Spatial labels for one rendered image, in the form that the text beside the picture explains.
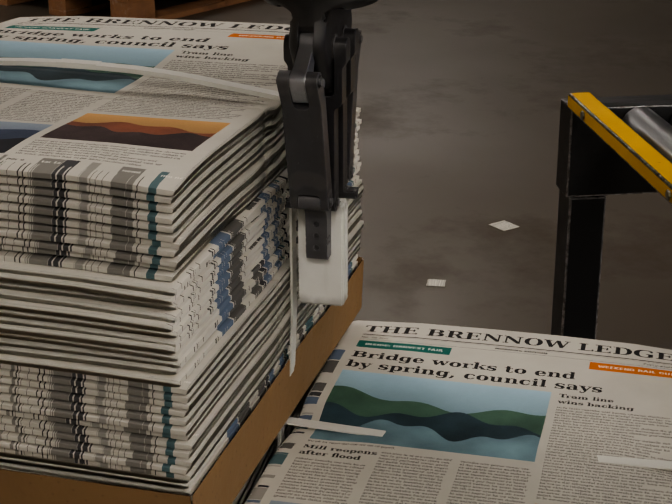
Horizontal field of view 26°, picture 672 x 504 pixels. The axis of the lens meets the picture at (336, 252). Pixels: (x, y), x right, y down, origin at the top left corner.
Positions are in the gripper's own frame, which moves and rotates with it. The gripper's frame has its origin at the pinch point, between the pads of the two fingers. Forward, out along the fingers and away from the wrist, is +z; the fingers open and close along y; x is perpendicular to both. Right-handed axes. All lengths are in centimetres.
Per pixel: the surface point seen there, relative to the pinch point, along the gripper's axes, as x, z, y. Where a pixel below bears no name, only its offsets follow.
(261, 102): -4.0, -9.7, -0.2
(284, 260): -2.6, 0.8, 0.1
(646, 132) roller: 19, 17, -89
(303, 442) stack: -0.9, 13.0, 2.2
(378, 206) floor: -51, 95, -274
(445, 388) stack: 7.1, 13.0, -7.8
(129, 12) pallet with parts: -190, 88, -459
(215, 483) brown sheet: -3.0, 9.1, 15.0
